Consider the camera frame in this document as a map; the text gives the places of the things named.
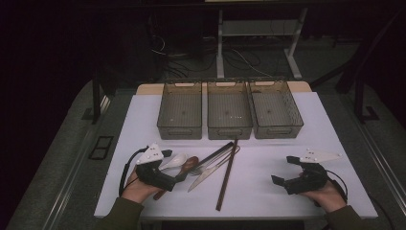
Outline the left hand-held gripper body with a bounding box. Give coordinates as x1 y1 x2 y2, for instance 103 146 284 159
135 142 177 193

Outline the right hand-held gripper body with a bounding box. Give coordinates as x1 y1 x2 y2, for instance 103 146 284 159
282 148 343 196

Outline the white ceramic spoon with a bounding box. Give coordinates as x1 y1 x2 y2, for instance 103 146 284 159
158 152 189 172

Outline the brown wooden spoon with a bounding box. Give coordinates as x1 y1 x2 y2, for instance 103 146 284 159
152 155 199 201

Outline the metal knife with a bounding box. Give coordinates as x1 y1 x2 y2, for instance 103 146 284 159
187 149 241 194

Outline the metal fork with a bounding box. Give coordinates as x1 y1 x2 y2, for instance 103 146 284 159
190 147 240 176

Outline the grey transparent plastic basket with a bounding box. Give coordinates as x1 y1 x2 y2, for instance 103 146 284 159
156 80 204 141
206 80 254 141
248 80 305 140

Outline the brown chopstick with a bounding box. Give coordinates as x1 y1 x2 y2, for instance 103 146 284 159
216 138 239 212
215 138 238 212

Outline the person's left hand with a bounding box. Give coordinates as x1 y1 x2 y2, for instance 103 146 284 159
122 169 164 204

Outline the person's right hand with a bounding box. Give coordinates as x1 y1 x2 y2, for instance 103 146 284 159
300 180 348 214

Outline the black metal stand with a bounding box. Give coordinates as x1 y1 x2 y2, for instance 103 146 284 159
352 78 381 124
80 68 111 126

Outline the white metal stand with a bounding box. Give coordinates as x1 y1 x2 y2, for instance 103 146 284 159
215 8 309 81

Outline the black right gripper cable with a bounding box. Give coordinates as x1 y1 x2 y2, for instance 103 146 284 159
325 169 350 205

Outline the grey metal rail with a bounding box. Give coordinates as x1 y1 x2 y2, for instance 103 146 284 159
339 95 406 209
41 95 111 230

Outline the black floor cable bundle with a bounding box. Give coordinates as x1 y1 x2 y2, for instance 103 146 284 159
147 15 224 80

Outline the white floor cable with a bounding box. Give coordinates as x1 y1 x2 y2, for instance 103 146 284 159
231 47 274 79

